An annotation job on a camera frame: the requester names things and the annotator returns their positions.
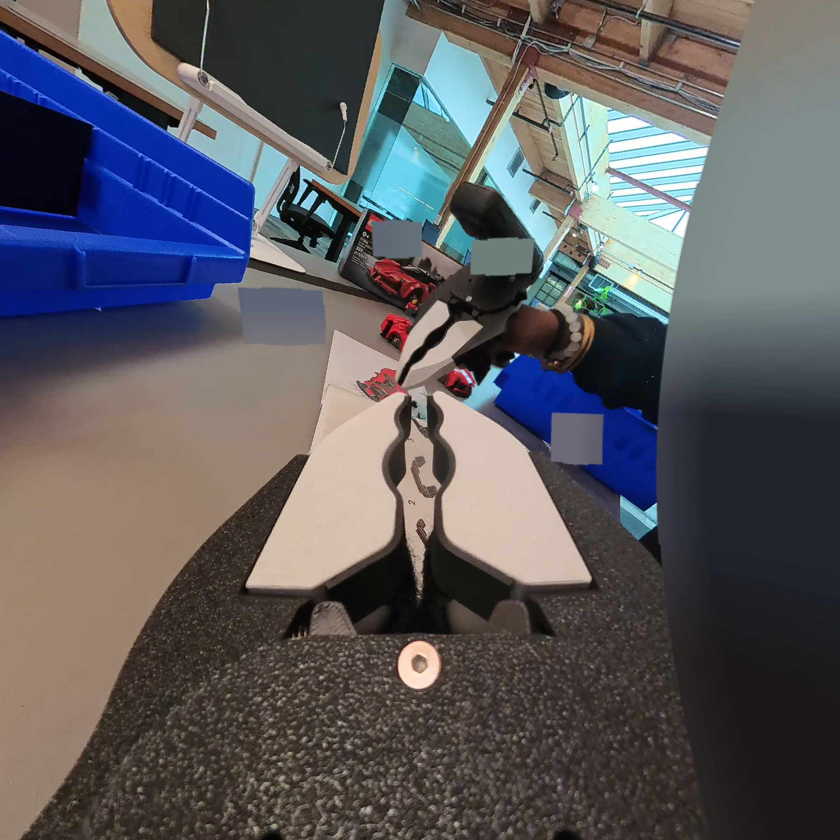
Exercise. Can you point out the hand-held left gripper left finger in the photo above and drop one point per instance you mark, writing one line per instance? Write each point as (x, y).
(334, 518)

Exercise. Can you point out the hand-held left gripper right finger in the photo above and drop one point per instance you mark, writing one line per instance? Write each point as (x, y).
(505, 518)

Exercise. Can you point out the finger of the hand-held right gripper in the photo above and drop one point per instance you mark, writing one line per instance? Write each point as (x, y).
(426, 331)
(463, 344)

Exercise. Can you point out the red lego car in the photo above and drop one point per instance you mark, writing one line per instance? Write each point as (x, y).
(394, 328)

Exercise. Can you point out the lego instruction booklet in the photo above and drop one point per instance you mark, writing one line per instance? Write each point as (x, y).
(348, 387)

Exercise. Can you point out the blue plastic storage bin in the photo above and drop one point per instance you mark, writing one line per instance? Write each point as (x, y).
(630, 453)
(164, 216)

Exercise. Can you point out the lego set cardboard box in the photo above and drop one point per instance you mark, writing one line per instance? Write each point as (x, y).
(387, 275)

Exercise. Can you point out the person's right hand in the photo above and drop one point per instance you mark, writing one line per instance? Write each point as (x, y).
(535, 334)

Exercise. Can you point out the black office chair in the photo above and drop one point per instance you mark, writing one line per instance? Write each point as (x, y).
(302, 210)

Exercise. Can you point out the grey-top side desk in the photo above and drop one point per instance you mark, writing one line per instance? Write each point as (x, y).
(98, 65)

